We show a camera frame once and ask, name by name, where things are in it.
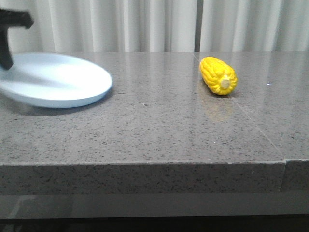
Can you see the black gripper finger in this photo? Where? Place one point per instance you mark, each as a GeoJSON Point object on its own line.
{"type": "Point", "coordinates": [6, 61]}

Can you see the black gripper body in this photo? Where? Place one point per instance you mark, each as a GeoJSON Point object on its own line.
{"type": "Point", "coordinates": [11, 18]}

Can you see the light blue round plate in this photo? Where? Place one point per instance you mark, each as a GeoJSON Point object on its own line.
{"type": "Point", "coordinates": [54, 80]}

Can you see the yellow corn cob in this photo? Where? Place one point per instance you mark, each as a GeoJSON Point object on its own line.
{"type": "Point", "coordinates": [219, 77]}

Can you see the grey pleated curtain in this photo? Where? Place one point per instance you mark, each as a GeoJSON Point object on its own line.
{"type": "Point", "coordinates": [161, 25]}

